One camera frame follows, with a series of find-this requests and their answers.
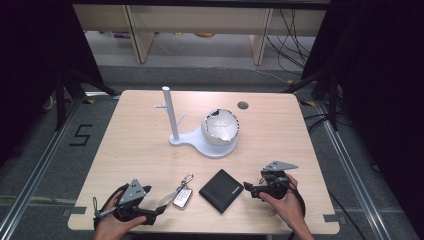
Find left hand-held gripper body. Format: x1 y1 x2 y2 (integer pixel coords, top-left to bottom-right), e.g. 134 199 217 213
112 178 158 225

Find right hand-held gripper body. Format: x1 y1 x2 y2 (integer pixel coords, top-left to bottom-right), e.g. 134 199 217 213
259 160 300 201

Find silver car key with keyring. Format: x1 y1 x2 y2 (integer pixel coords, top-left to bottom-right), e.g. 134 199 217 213
158 172 195 211

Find black leather wallet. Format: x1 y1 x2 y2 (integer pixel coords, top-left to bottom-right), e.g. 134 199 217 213
198 168 245 215

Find person's right hand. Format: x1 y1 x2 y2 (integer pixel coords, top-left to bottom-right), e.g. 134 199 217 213
258 173 303 231

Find person's left hand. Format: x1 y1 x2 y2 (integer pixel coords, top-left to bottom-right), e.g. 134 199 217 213
94 190 148 238

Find white eggshell-shaped bowl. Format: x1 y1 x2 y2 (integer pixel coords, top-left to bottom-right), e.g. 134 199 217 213
200 108 241 147

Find white key holder stand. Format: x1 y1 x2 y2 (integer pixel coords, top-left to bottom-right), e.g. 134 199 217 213
153 86 239 159

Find black metal stand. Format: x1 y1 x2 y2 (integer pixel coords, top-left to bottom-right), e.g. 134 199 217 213
54 65 121 132
282 66 342 132

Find black curtain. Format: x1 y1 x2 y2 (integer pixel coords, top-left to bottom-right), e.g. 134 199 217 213
301 0 424 231
0 0 105 168

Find beige wooden desk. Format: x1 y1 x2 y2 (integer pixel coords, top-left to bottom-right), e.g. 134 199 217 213
72 4 328 66

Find black wrist strap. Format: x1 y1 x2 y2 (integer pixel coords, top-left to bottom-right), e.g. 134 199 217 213
92 182 131 231
288 181 307 240

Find black floor cables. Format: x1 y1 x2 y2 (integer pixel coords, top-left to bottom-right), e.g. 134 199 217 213
301 111 352 135

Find metal floor rail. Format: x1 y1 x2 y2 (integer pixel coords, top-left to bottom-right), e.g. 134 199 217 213
314 99 396 240
0 96 84 240

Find bundle of black cables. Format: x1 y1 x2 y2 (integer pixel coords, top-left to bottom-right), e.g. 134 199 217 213
265 8 316 75

